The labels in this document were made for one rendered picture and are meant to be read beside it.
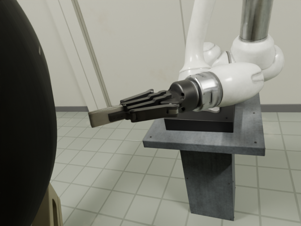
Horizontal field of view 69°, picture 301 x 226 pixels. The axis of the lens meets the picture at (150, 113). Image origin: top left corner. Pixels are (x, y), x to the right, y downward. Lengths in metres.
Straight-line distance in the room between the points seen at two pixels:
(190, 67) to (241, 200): 1.08
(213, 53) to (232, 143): 0.37
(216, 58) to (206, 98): 0.46
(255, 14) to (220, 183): 0.81
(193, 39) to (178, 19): 1.47
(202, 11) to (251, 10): 0.26
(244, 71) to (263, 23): 0.38
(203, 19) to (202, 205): 1.05
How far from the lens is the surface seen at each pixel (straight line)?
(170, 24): 2.19
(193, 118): 0.98
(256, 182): 1.68
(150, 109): 0.43
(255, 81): 0.60
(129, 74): 2.51
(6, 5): 0.28
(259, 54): 0.95
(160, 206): 1.57
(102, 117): 0.45
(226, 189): 1.28
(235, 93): 0.55
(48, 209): 0.56
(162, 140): 0.98
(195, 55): 0.70
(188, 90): 0.49
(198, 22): 0.69
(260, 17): 0.91
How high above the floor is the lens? 1.22
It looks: 28 degrees down
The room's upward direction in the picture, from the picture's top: 13 degrees counter-clockwise
